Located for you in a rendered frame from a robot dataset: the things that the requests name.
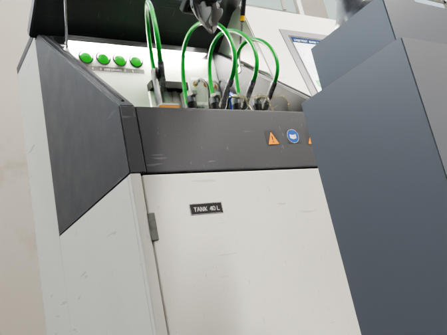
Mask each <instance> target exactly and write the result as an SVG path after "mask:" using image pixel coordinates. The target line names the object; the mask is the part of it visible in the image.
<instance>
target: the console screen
mask: <svg viewBox="0 0 447 335"><path fill-rule="evenodd" d="M279 32H280V33H281V36H282V37H283V40H284V41H285V44H286V45H287V48H288V49H289V52H290V53H291V56H292V57H293V60H294V61H295V64H296V65H297V68H298V69H299V72H300V73H301V76H302V78H303V80H304V82H305V84H306V86H307V88H308V90H309V92H310V94H311V96H313V95H315V94H316V93H318V92H319V91H321V85H320V82H319V77H318V75H317V70H316V68H315V63H314V60H313V55H312V53H311V48H312V47H314V46H315V45H316V44H317V43H319V42H320V41H321V40H323V39H324V38H325V37H326V36H327V35H320V34H315V33H306V32H301V31H291V30H286V29H279Z"/></svg>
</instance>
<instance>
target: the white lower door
mask: <svg viewBox="0 0 447 335"><path fill-rule="evenodd" d="M141 180H142V187H143V192H144V198H145V203H146V210H147V215H148V222H149V227H150V234H151V238H152V246H153V250H154V258H155V262H156V270H157V273H158V281H159V285H160V293H161V297H162V305H163V309H164V316H165V321H166V328H167V333H168V335H361V331H360V328H359V323H358V320H357V315H356V312H355V308H354V305H353V300H352V297H351V292H350V290H349V285H348V282H347V277H346V274H345V270H344V266H343V262H342V259H341V254H340V251H339V246H338V243H337V239H336V236H335V231H334V228H333V224H332V221H331V216H330V213H329V208H328V205H327V200H326V197H325V193H324V190H323V185H322V182H321V178H320V175H319V170H318V168H317V169H283V170H265V171H231V172H213V173H179V174H161V175H143V176H142V177H141Z"/></svg>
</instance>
